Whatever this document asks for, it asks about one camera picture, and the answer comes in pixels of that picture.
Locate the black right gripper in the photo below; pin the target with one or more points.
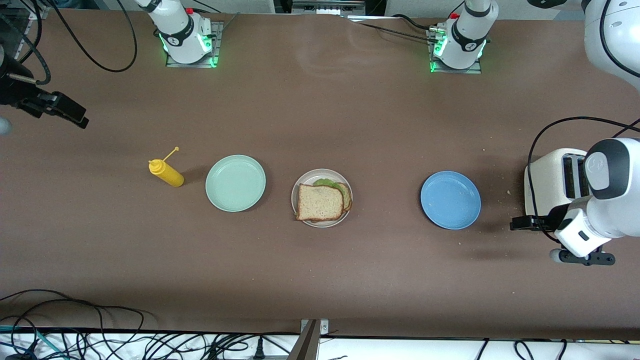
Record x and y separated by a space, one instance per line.
15 92

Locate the mint green plate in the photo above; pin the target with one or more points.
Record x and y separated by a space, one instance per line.
235 182

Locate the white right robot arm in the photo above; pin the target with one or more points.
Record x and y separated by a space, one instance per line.
177 25

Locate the blue plate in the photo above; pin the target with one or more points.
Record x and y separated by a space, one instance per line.
450 200

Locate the black power plug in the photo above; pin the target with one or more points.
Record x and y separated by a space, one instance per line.
259 350

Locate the yellow mustard squeeze bottle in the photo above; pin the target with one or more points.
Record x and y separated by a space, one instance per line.
170 175

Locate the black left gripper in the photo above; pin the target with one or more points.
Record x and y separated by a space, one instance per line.
554 218

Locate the grey metal bracket beam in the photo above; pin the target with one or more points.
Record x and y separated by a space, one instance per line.
307 345

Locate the green lettuce leaf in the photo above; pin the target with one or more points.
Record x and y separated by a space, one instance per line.
326 182

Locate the grey metal equipment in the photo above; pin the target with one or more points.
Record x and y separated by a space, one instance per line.
330 6

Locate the white toaster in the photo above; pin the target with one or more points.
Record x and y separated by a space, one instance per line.
547 180

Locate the beige plate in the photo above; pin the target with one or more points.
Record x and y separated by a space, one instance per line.
320 174

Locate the brown toast bread slice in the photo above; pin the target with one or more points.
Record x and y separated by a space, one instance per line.
320 202
348 197

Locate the aluminium frame profile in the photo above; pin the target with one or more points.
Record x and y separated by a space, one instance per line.
30 25

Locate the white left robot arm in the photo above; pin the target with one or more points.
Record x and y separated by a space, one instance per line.
607 200

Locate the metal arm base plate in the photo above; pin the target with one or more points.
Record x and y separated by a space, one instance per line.
457 71
218 45

